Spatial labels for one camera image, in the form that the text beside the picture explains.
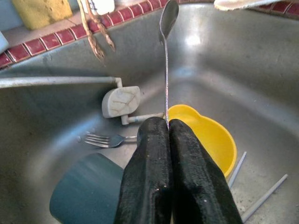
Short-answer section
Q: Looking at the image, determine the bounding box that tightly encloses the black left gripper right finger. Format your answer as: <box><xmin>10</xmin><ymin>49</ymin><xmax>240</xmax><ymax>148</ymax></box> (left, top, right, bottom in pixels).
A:
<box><xmin>168</xmin><ymin>119</ymin><xmax>243</xmax><ymax>224</ymax></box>

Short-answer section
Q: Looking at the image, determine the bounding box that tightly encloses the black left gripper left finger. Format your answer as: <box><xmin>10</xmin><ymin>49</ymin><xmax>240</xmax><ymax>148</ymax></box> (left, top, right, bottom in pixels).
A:
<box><xmin>114</xmin><ymin>116</ymin><xmax>173</xmax><ymax>224</ymax></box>

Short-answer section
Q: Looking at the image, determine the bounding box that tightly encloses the yellow plastic suction bowl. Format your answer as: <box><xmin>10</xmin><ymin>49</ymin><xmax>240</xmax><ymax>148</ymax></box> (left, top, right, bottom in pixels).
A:
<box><xmin>167</xmin><ymin>104</ymin><xmax>238</xmax><ymax>180</ymax></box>

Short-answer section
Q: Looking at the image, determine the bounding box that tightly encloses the white training chopstick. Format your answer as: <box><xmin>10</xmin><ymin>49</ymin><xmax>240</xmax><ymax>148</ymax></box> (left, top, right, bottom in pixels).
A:
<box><xmin>240</xmin><ymin>174</ymin><xmax>289</xmax><ymax>224</ymax></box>
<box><xmin>228</xmin><ymin>151</ymin><xmax>248</xmax><ymax>189</ymax></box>

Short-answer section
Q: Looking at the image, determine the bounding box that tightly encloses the teal mug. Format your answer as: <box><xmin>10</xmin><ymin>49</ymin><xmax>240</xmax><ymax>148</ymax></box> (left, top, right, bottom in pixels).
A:
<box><xmin>49</xmin><ymin>153</ymin><xmax>126</xmax><ymax>224</ymax></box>

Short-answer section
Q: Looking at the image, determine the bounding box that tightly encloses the steel spoon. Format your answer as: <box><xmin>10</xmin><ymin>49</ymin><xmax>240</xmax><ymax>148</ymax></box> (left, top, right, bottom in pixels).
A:
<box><xmin>158</xmin><ymin>0</ymin><xmax>180</xmax><ymax>130</ymax></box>

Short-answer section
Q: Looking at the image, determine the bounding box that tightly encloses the steel fork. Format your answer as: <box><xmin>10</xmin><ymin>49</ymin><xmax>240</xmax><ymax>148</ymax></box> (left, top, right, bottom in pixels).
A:
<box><xmin>83</xmin><ymin>133</ymin><xmax>138</xmax><ymax>149</ymax></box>

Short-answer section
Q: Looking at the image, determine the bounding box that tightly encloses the brown twine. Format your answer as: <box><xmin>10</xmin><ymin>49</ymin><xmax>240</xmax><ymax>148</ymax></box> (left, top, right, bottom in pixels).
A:
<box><xmin>77</xmin><ymin>0</ymin><xmax>116</xmax><ymax>66</ymax></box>

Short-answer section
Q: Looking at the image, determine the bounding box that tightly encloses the white upright plastic board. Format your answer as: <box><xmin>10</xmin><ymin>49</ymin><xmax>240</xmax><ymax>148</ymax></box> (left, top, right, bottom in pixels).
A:
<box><xmin>83</xmin><ymin>0</ymin><xmax>115</xmax><ymax>15</ymax></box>

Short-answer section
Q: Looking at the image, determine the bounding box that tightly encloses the cream plastic spatula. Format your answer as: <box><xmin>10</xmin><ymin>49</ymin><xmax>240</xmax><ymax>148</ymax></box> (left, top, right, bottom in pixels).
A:
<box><xmin>214</xmin><ymin>0</ymin><xmax>283</xmax><ymax>12</ymax></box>

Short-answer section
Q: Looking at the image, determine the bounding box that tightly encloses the yellow sponge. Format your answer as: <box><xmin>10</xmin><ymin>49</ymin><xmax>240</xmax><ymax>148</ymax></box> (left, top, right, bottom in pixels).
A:
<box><xmin>11</xmin><ymin>0</ymin><xmax>73</xmax><ymax>30</ymax></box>

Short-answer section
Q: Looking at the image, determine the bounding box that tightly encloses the grey hose with leaf sprayer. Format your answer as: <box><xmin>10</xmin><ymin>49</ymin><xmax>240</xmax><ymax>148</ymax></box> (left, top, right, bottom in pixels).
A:
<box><xmin>0</xmin><ymin>76</ymin><xmax>165</xmax><ymax>126</ymax></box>

